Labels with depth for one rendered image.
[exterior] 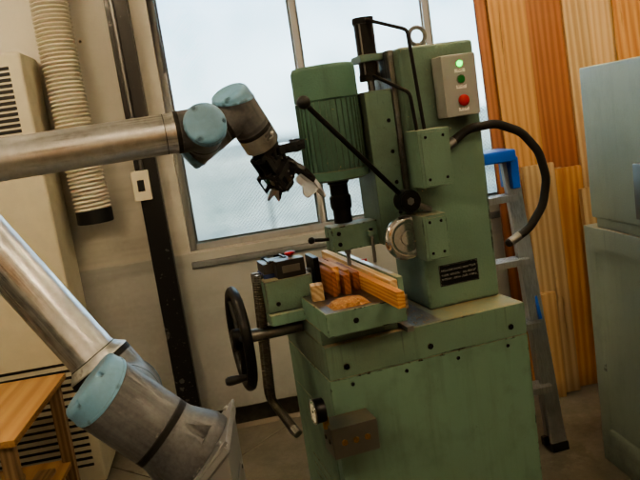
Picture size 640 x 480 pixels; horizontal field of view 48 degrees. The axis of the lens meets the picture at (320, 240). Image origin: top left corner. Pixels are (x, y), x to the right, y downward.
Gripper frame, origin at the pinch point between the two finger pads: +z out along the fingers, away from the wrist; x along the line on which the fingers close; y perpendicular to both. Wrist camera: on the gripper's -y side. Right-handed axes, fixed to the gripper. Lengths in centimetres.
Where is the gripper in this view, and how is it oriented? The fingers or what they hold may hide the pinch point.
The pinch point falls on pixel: (303, 197)
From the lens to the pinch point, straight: 189.9
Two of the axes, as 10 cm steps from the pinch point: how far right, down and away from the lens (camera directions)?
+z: 4.4, 6.7, 5.9
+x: 8.2, -0.3, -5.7
